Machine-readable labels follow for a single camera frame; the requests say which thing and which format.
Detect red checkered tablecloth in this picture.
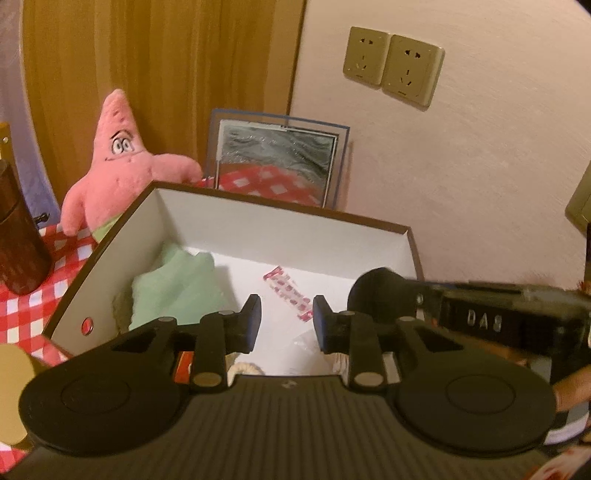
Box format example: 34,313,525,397
0,178,218,467

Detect clear plastic bag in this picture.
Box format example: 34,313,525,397
292,333,326,354

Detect sheer white curtain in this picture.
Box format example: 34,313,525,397
0,0,61,222

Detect orange red packet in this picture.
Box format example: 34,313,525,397
173,352,195,384

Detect gold wall socket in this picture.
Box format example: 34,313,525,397
342,26,391,87
566,161,591,237
382,34,445,108

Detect cream knitted cloth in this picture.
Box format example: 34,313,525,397
228,353,266,376

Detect brown cylindrical canister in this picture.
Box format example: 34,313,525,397
0,159,52,296

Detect red patterned packet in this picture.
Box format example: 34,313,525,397
262,265,314,324

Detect green soft cloth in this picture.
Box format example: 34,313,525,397
113,242,241,333

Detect framed mirror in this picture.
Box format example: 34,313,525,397
203,108,350,209

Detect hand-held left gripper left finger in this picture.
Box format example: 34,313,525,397
111,294,263,394

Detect person's right hand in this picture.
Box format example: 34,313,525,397
551,369,591,412

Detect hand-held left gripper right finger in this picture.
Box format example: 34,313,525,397
312,295,465,388

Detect pink starfish plush toy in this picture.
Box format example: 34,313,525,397
61,89,204,243

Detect orange curtain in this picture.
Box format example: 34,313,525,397
22,0,308,217

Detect orange printed bag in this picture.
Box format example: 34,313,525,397
531,443,591,480

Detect tan round disc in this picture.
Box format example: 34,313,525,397
0,344,43,448

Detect brown cardboard box white inside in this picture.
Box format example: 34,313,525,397
41,181,426,384

